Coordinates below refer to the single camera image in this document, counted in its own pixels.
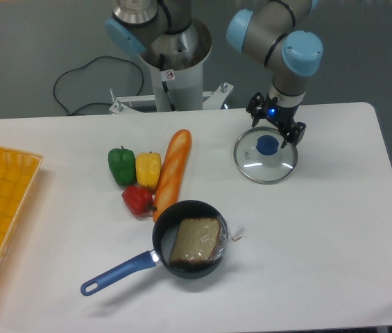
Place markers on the black pan blue handle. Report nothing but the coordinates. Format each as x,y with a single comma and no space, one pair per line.
164,232

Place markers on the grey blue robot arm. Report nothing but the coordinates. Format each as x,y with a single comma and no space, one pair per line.
268,36

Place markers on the wrapped bread slice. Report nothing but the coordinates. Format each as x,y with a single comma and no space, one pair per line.
200,242

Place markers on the yellow toy bell pepper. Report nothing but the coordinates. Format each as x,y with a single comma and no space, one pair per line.
148,167

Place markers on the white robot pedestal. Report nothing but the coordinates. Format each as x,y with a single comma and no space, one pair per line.
175,62

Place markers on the toy baguette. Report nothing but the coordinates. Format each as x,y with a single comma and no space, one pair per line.
173,169

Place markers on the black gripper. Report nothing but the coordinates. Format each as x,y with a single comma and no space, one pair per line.
280,115

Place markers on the red toy bell pepper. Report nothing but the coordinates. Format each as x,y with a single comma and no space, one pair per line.
138,200

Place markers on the green toy bell pepper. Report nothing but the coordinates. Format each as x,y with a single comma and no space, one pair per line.
121,162

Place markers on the glass pot lid blue knob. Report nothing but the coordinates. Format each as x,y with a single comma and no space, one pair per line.
260,156

